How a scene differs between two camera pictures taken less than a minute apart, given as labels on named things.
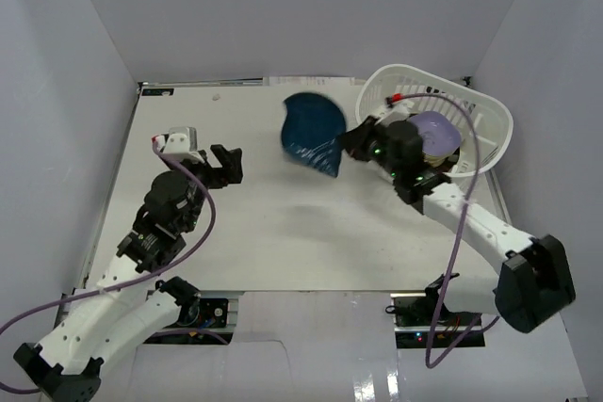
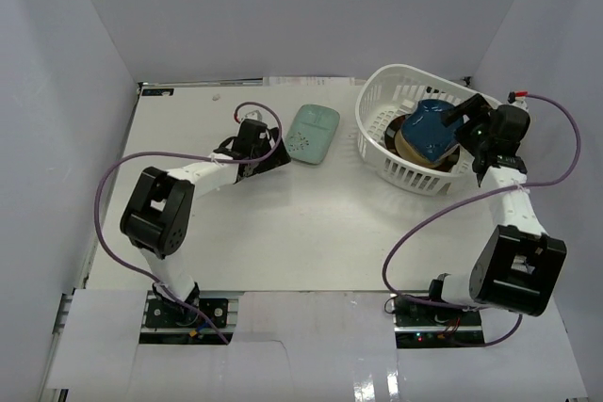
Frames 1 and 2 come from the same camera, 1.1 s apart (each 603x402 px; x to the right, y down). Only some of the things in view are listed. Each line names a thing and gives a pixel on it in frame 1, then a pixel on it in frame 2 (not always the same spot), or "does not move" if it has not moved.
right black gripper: x=354 y=141 to x=472 y=104
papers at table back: x=308 y=80 does not move
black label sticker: x=157 y=91 does not move
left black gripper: x=213 y=171 to x=266 y=157
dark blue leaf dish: x=312 y=132 to x=426 y=132
